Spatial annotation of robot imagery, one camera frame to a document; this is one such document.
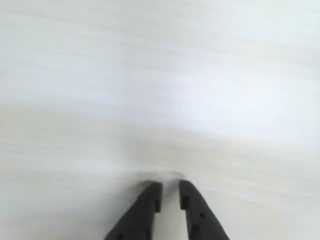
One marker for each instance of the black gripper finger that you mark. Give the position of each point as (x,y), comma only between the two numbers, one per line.
(200,225)
(140,220)

